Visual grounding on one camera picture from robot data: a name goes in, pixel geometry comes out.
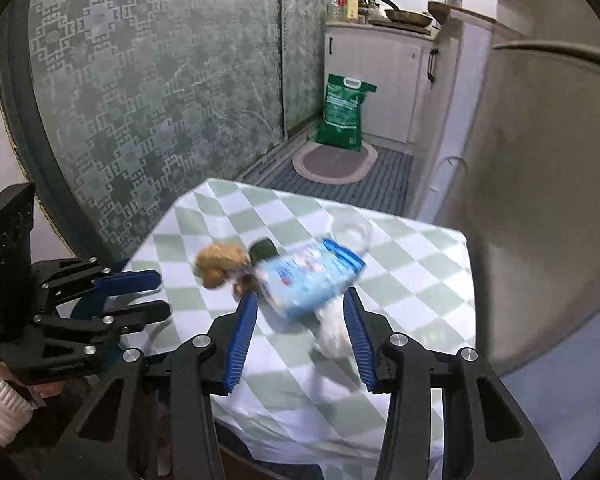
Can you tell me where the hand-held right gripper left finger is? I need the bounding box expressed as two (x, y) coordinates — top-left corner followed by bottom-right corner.
(40, 292), (259, 480)

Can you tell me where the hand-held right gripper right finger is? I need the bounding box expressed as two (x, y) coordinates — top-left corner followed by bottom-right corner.
(342, 287), (563, 480)

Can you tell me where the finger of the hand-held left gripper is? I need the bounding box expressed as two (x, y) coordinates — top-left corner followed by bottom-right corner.
(34, 257), (162, 307)
(32, 302), (172, 361)

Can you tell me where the white tissue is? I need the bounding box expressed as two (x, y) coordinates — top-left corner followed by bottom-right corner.
(310, 290), (363, 361)

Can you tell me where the blue snack packet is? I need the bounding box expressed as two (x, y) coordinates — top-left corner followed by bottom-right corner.
(254, 238), (367, 322)

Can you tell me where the dark green avocado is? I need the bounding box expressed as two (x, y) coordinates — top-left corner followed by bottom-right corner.
(249, 238), (280, 264)

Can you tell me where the clear plastic cup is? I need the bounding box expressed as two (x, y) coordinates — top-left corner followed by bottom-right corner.
(330, 216), (373, 256)

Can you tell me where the person's left forearm white sleeve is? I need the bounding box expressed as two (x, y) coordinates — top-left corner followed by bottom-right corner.
(0, 360), (66, 448)

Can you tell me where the green white checkered tablecloth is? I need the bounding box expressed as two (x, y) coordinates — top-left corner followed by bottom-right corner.
(117, 178), (476, 480)

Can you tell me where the grey striped floor mat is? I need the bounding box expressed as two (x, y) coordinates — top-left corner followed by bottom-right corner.
(267, 142), (415, 218)

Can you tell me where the oval grey floor mat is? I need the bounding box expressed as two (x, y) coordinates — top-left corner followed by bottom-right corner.
(292, 141), (379, 186)

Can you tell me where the grey patterned mattress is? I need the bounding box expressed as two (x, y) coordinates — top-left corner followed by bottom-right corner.
(0, 0), (286, 261)

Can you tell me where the green rice bag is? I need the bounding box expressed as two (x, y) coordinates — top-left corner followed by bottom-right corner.
(314, 73), (378, 152)

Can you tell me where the white kitchen cabinet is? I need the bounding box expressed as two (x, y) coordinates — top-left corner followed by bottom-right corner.
(324, 20), (461, 146)

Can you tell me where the white refrigerator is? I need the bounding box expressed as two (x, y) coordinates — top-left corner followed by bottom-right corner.
(410, 10), (498, 221)

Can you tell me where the frying pan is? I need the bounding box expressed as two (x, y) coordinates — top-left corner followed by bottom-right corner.
(379, 0), (435, 28)

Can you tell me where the row of condiment bottles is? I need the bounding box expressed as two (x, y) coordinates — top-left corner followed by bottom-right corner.
(328, 0), (381, 23)

